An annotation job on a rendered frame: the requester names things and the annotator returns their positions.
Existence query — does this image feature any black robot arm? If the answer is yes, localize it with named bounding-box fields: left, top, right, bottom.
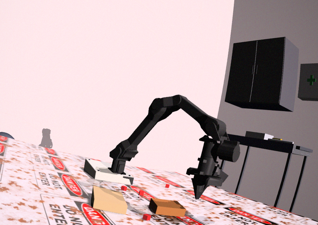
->
left=108, top=94, right=240, bottom=175

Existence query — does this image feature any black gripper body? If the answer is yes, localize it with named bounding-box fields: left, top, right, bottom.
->
left=186, top=155, right=223, bottom=186

